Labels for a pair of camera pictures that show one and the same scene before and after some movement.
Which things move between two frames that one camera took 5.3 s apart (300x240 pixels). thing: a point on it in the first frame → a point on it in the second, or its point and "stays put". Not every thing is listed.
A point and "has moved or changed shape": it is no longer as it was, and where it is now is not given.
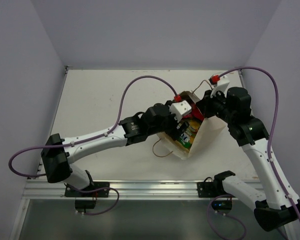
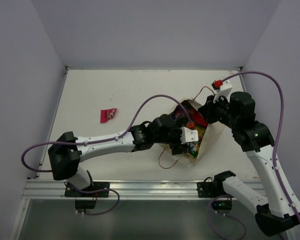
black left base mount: x=96 y=189 stays put
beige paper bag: x=210 y=128 has moved or changed shape
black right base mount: x=209 y=189 stays put
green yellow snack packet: x=188 y=135 has moved or changed shape
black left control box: x=82 y=204 stays put
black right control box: x=222 y=205 stays put
